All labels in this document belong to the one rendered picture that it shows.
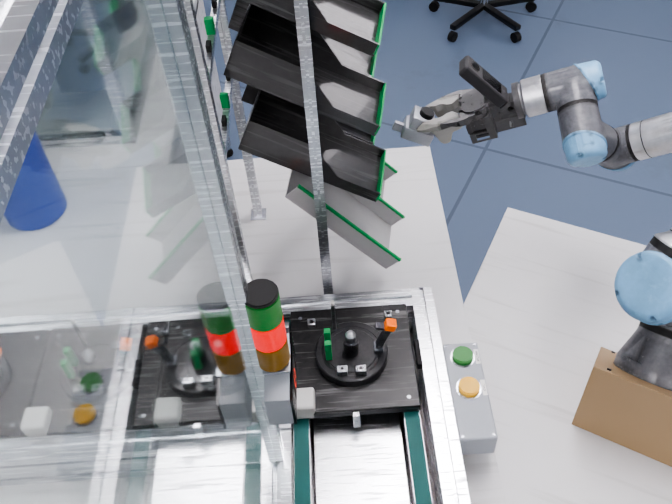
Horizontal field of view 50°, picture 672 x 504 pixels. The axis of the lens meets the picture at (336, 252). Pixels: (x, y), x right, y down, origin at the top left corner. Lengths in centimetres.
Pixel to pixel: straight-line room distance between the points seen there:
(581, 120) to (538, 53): 265
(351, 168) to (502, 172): 191
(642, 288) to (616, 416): 28
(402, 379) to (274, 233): 59
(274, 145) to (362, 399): 50
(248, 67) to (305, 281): 62
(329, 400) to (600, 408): 50
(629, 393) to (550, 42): 299
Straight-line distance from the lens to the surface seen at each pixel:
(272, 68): 122
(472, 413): 137
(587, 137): 140
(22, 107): 33
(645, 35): 433
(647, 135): 149
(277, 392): 107
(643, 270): 127
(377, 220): 158
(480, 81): 144
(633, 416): 142
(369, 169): 143
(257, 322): 96
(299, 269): 171
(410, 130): 150
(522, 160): 334
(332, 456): 137
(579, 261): 177
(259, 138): 132
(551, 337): 162
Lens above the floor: 215
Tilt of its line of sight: 48 degrees down
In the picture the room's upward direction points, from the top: 4 degrees counter-clockwise
